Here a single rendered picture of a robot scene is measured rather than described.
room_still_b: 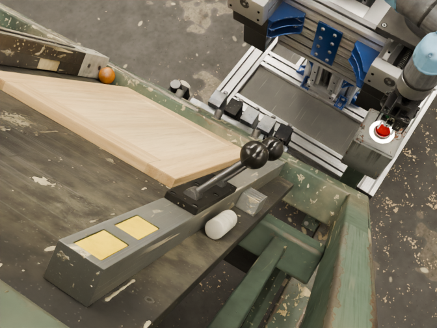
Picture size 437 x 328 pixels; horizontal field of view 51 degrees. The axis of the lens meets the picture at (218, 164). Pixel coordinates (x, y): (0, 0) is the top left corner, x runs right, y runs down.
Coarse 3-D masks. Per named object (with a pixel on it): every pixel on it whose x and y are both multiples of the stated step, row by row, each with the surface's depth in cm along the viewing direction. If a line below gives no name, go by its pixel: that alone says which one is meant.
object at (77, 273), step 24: (264, 168) 109; (240, 192) 83; (120, 216) 50; (144, 216) 53; (168, 216) 56; (192, 216) 59; (72, 240) 41; (120, 240) 45; (144, 240) 47; (168, 240) 54; (48, 264) 40; (72, 264) 40; (96, 264) 39; (120, 264) 42; (144, 264) 49; (72, 288) 40; (96, 288) 39
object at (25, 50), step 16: (0, 32) 100; (16, 32) 109; (0, 48) 101; (16, 48) 105; (32, 48) 110; (48, 48) 115; (64, 48) 121; (80, 48) 132; (16, 64) 108; (32, 64) 112; (64, 64) 124; (80, 64) 130; (96, 64) 137
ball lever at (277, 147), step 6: (270, 138) 71; (276, 138) 72; (270, 144) 70; (276, 144) 70; (282, 144) 71; (270, 150) 70; (276, 150) 70; (282, 150) 71; (270, 156) 71; (276, 156) 71; (246, 168) 73; (234, 174) 74; (222, 180) 74; (222, 186) 74
